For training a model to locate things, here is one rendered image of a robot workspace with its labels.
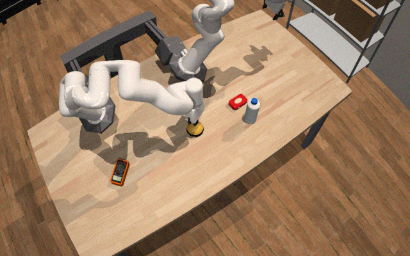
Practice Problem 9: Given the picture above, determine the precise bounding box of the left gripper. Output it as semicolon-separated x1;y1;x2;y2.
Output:
262;0;285;20

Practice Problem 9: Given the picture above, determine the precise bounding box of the white plastic bottle with blue cap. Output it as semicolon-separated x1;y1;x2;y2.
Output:
244;98;260;124

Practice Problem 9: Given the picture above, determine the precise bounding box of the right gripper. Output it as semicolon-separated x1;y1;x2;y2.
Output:
185;99;204;125

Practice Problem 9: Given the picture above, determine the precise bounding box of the orange digital multimeter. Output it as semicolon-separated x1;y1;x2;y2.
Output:
110;159;129;187

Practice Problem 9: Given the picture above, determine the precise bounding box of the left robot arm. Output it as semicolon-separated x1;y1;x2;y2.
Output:
178;0;234;75

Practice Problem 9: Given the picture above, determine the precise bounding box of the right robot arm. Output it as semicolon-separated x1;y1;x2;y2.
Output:
59;60;203;124

